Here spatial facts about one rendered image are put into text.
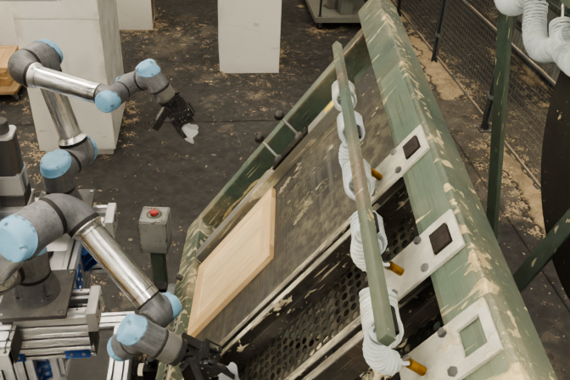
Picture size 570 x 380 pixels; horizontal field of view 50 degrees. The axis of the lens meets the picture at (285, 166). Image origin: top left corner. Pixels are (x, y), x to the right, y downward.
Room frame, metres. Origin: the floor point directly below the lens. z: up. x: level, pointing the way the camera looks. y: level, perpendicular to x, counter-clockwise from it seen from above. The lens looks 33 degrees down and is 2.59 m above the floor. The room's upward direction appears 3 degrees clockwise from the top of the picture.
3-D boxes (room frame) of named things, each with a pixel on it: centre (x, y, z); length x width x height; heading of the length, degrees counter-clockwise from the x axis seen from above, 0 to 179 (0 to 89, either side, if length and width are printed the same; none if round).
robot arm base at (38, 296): (1.50, 0.82, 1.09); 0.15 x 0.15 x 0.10
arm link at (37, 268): (1.50, 0.83, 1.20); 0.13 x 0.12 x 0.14; 148
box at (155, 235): (2.10, 0.55, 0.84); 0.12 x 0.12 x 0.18; 1
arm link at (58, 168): (2.00, 0.89, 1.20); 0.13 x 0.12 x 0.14; 163
